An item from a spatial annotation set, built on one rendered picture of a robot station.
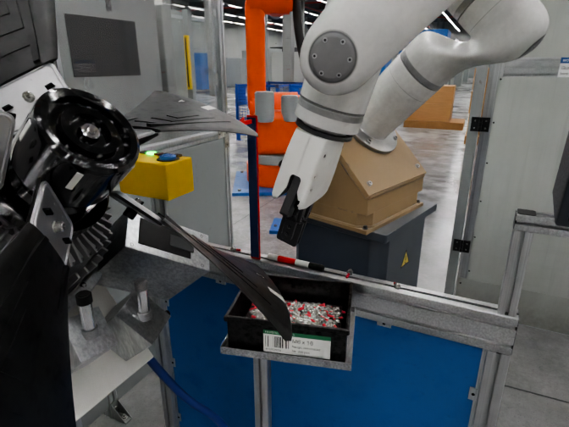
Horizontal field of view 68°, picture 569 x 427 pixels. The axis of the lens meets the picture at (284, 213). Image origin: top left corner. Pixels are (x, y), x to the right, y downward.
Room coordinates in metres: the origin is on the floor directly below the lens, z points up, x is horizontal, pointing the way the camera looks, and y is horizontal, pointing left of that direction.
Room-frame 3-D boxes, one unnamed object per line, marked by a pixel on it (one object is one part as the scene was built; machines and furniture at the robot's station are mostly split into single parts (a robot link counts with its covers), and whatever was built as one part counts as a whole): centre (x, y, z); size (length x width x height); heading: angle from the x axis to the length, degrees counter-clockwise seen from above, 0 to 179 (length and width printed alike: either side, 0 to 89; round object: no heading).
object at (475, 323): (0.87, -0.03, 0.82); 0.90 x 0.04 x 0.08; 64
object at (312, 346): (0.69, -0.02, 0.85); 0.22 x 0.17 x 0.07; 79
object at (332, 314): (0.69, -0.02, 0.83); 0.19 x 0.14 x 0.03; 79
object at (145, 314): (0.55, 0.21, 0.96); 0.02 x 0.02 x 0.06
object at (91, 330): (0.47, 0.26, 0.99); 0.02 x 0.02 x 0.06
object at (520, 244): (0.67, -0.41, 0.96); 0.03 x 0.03 x 0.20; 64
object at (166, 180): (1.04, 0.33, 1.02); 0.16 x 0.10 x 0.11; 64
